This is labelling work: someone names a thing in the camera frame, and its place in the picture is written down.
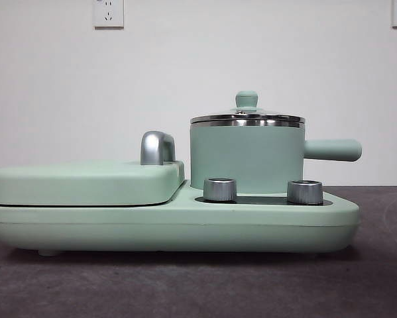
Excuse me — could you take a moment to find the silver control knob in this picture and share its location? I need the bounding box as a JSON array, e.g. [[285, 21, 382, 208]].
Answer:
[[286, 180, 324, 204], [203, 178, 238, 202]]

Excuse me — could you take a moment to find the green griddle cover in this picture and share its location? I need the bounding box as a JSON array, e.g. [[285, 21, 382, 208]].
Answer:
[[0, 160, 188, 206]]

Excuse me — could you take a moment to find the glass pot lid green knob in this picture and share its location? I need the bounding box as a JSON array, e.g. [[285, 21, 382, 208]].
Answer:
[[190, 91, 304, 129]]

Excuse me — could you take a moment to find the green breakfast maker base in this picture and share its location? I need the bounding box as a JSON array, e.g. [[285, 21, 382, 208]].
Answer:
[[0, 180, 361, 258]]

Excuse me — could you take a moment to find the green pot with side handle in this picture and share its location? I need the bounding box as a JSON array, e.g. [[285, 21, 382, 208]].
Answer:
[[189, 119, 363, 195]]

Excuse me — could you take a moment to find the silver griddle cover handle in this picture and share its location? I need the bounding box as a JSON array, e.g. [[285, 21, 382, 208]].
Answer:
[[140, 131, 178, 166]]

